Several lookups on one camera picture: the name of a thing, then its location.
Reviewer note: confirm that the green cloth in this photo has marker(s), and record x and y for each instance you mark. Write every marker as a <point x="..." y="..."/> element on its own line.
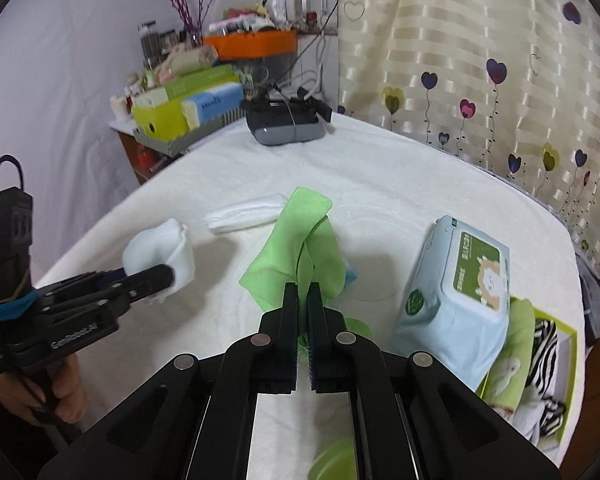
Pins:
<point x="290" y="240"/>

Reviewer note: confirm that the white paper cup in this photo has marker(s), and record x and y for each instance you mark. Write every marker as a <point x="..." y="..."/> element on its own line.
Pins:
<point x="116" y="107"/>

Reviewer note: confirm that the clear plastic bottle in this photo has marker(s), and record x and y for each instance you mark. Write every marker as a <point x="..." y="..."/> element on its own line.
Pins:
<point x="280" y="2"/>

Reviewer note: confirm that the blue tissue pack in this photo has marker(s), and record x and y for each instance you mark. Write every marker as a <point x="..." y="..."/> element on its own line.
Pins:
<point x="215" y="102"/>

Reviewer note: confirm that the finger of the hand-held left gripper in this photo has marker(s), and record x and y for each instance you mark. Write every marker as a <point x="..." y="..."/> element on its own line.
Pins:
<point x="150" y="277"/>

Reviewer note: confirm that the flat green box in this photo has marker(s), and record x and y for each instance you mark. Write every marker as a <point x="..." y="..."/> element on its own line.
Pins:
<point x="195" y="82"/>

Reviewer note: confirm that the green rabbit towel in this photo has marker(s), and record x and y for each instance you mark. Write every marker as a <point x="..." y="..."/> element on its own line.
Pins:
<point x="517" y="340"/>

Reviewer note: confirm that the pile of small packets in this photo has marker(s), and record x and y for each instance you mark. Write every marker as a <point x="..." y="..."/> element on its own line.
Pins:
<point x="242" y="20"/>

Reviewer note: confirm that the person's left hand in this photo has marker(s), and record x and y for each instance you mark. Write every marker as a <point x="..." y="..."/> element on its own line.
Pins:
<point x="70" y="385"/>

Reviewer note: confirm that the orange tray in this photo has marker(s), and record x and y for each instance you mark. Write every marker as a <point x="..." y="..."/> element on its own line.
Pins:
<point x="250" y="45"/>

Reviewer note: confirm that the tall dark glass jar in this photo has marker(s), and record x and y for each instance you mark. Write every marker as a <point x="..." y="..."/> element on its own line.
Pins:
<point x="148" y="45"/>

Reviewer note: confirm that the light blue wet wipes pack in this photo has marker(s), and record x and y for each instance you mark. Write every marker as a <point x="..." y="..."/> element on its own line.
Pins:
<point x="430" y="340"/>

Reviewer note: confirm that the green round cup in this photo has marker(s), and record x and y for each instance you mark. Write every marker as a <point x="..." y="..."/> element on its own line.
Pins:
<point x="336" y="460"/>

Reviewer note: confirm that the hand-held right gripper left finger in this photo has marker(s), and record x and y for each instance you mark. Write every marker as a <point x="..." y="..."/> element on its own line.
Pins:
<point x="287" y="340"/>

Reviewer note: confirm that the dark cloth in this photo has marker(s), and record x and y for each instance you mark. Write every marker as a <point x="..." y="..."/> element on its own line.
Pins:
<point x="592" y="300"/>

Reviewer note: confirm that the heart print curtain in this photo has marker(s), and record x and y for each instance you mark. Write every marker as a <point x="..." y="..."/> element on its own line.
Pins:
<point x="480" y="35"/>

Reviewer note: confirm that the green-edged white box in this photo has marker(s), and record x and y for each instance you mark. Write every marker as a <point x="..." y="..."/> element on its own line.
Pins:
<point x="564" y="360"/>

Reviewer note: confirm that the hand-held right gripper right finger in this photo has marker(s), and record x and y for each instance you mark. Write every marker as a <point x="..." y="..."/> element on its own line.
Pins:
<point x="320" y="340"/>

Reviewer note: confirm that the folded white cloth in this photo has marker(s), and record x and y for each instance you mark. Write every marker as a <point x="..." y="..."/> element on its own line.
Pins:
<point x="245" y="212"/>

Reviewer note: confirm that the rolled beige towel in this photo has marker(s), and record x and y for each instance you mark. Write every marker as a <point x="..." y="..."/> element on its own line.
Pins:
<point x="192" y="59"/>

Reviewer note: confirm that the lime green box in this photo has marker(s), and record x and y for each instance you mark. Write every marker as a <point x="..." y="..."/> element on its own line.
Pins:
<point x="157" y="117"/>

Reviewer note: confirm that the short dark glass jar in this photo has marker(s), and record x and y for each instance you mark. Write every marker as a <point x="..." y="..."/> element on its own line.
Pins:
<point x="168" y="42"/>

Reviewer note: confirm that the wooden side table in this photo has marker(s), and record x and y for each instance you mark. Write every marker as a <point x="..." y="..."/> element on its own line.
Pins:
<point x="135" y="157"/>

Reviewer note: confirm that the grey patterned tray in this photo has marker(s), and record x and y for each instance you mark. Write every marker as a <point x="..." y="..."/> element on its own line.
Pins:
<point x="180" y="142"/>

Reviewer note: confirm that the black grey headset device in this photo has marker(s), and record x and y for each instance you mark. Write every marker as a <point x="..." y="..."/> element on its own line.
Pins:
<point x="285" y="122"/>

